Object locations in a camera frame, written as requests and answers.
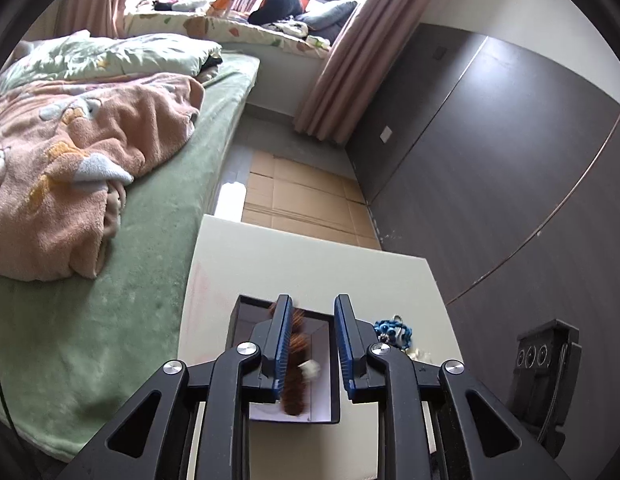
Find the floral window seat cushion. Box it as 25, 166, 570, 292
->
122, 10, 333, 61

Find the black cable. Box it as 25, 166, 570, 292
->
0, 330, 17, 428

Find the white roll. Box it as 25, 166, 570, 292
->
215, 182, 247, 222

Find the pink patterned fleece blanket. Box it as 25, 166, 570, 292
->
0, 72, 205, 281

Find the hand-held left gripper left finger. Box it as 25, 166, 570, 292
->
55, 295, 295, 480

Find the black bag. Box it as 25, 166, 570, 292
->
247, 0, 305, 26

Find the blue bead jewelry piece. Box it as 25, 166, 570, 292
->
374, 315, 414, 350

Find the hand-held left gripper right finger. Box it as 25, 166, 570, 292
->
334, 294, 573, 480

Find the dark grey pillow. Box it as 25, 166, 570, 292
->
295, 0, 361, 43

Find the brown bead bracelet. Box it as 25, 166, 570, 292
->
267, 300, 321, 418

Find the flat brown cardboard sheet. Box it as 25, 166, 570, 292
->
240, 150, 383, 251

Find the black square box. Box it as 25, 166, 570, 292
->
225, 295, 343, 426

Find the green patterned pillow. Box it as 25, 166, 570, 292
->
0, 30, 223, 93

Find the bed with green cover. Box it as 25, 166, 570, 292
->
0, 52, 261, 463

